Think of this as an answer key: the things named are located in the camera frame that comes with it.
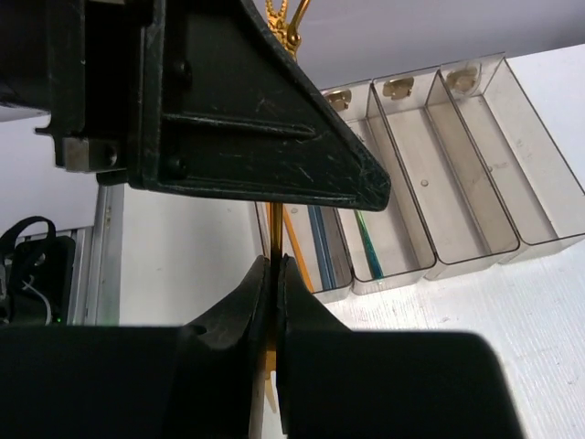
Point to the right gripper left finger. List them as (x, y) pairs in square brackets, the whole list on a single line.
[(204, 379)]

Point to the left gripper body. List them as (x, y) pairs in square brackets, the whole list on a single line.
[(93, 66)]

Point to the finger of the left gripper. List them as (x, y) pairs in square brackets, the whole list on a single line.
[(225, 112)]

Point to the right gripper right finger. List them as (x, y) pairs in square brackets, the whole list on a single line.
[(336, 382)]

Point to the gold fork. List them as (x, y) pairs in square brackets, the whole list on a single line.
[(287, 33)]

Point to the dark blue chopstick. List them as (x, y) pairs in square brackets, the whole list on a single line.
[(322, 250)]

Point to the orange chopstick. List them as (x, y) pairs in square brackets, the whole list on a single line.
[(297, 251)]

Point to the clear compartment organizer tray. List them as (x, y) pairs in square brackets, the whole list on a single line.
[(477, 179)]

